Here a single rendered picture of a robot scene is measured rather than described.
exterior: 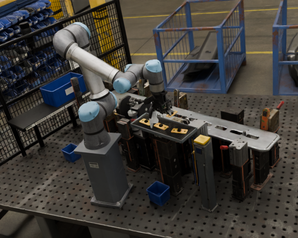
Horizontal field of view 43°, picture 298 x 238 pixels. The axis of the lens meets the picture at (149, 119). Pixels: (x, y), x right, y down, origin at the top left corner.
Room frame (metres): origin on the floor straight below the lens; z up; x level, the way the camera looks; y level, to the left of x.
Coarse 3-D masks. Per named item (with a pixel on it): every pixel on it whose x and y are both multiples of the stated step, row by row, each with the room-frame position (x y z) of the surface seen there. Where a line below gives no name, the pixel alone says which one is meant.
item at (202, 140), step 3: (201, 135) 1.61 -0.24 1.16; (198, 138) 1.58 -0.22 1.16; (201, 138) 1.58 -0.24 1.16; (204, 138) 1.57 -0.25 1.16; (207, 138) 1.57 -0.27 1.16; (195, 141) 1.57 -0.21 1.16; (198, 141) 1.56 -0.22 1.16; (201, 141) 1.55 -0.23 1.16; (204, 141) 1.55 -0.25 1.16; (207, 141) 1.56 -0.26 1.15
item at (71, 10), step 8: (64, 0) 5.21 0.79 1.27; (72, 0) 5.32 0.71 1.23; (80, 0) 5.49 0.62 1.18; (88, 0) 5.68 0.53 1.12; (72, 8) 5.23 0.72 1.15; (80, 8) 5.45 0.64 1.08; (88, 8) 5.64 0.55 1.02; (88, 16) 5.62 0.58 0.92; (88, 24) 5.57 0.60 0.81; (96, 40) 5.68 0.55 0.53; (96, 48) 5.62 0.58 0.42
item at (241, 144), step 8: (232, 144) 1.62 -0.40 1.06; (240, 144) 1.60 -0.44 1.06; (232, 152) 1.60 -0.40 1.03; (240, 152) 1.57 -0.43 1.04; (232, 160) 1.60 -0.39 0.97; (240, 160) 1.57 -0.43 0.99; (232, 168) 1.61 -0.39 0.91; (240, 168) 1.58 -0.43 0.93; (240, 176) 1.58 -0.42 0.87; (248, 176) 1.62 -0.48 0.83; (232, 184) 1.61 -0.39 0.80; (240, 184) 1.58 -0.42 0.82; (248, 184) 1.62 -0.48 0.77; (240, 192) 1.58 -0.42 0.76; (248, 192) 1.61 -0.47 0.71; (240, 200) 1.57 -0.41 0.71
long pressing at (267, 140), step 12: (120, 96) 2.57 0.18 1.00; (132, 96) 2.53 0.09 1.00; (180, 108) 2.22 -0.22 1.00; (204, 120) 2.00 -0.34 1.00; (216, 120) 1.98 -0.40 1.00; (216, 132) 1.85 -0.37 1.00; (228, 132) 1.82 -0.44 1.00; (252, 132) 1.78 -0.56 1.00; (264, 132) 1.76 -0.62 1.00; (252, 144) 1.66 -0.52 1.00; (264, 144) 1.64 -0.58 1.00
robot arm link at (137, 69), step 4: (128, 64) 1.83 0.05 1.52; (132, 64) 1.82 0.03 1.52; (136, 64) 1.81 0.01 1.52; (140, 64) 1.80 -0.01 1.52; (128, 68) 1.80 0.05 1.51; (132, 68) 1.76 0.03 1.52; (136, 68) 1.77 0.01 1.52; (140, 68) 1.76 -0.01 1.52; (124, 72) 1.80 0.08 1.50; (136, 72) 1.74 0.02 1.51; (140, 72) 1.75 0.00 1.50; (136, 76) 1.72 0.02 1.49; (140, 76) 1.75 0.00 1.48
